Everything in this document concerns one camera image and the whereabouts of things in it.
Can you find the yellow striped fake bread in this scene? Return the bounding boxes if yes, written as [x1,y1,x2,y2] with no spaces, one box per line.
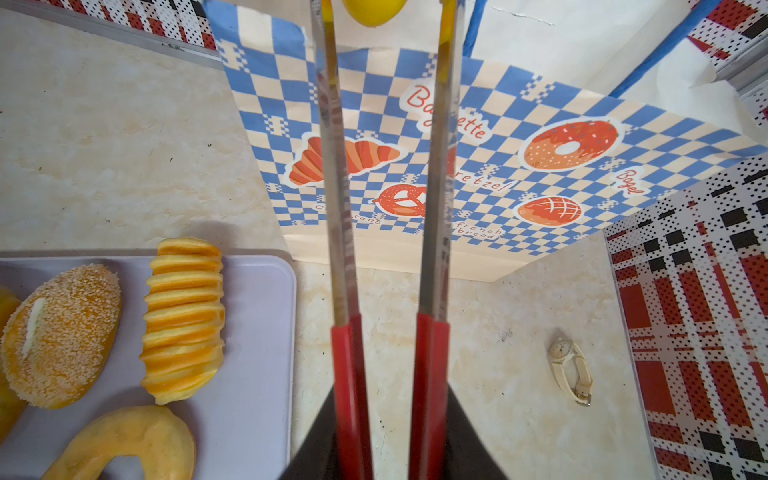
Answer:
[343,0,406,28]

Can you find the ring shaped fake bread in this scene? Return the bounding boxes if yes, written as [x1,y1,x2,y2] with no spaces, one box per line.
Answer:
[43,406,197,479]

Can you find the oval fake bread centre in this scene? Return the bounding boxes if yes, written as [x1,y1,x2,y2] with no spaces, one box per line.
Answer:
[1,286,27,442]

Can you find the blue checkered paper bag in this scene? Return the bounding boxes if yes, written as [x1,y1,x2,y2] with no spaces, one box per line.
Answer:
[204,1,766,281]

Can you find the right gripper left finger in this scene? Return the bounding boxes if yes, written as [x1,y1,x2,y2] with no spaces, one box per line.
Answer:
[279,388,339,480]

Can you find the lilac tray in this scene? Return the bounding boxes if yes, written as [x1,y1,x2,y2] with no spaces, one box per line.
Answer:
[1,255,296,479]

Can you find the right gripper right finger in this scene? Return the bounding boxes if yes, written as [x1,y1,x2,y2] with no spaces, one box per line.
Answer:
[445,388,508,480]

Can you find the red handled metal tongs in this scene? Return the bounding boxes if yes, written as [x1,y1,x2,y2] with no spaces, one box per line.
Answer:
[311,1,465,479]

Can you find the sugared fake bread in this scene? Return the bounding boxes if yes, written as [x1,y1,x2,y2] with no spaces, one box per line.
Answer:
[11,264,122,410]

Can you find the ridged fake bread top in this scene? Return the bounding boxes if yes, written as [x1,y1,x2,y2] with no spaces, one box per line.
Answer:
[140,237,226,405]

